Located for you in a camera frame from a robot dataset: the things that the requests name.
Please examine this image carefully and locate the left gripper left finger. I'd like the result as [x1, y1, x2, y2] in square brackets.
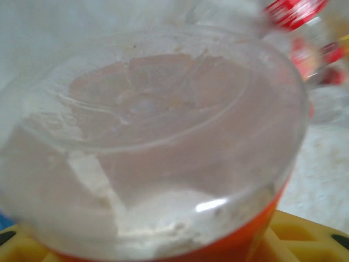
[0, 222, 65, 262]

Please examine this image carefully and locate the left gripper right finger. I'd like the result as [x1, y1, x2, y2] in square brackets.
[252, 209, 349, 262]

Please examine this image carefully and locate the clear bottle orange label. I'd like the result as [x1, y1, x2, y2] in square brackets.
[0, 26, 310, 262]

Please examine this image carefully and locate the clear bottle red label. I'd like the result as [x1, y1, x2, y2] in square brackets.
[188, 0, 332, 35]
[288, 37, 349, 125]

